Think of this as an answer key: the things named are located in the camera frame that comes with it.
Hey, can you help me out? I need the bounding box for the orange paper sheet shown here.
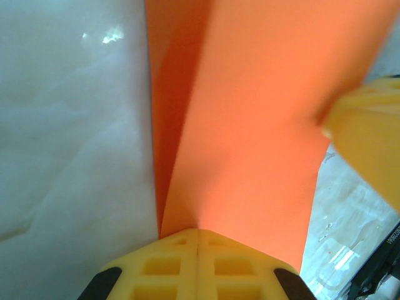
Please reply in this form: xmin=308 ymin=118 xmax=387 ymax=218
xmin=144 ymin=0 xmax=400 ymax=276

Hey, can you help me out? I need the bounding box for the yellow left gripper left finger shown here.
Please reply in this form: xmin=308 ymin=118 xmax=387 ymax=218
xmin=84 ymin=227 xmax=199 ymax=300

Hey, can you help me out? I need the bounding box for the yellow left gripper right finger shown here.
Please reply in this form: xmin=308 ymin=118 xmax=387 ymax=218
xmin=197 ymin=229 xmax=317 ymax=300

